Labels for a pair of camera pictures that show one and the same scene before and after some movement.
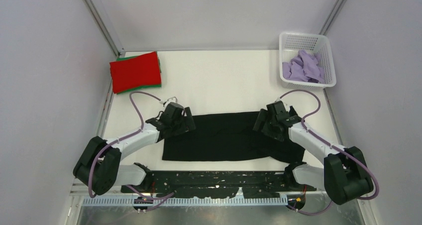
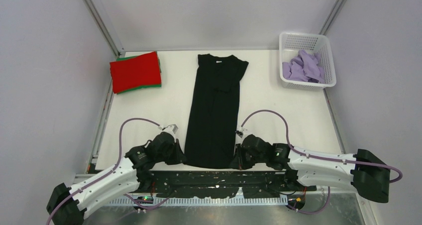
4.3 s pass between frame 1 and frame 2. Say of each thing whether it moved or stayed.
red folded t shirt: stayed
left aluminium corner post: stayed
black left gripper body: moved
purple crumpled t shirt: stayed
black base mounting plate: stayed
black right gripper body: moved
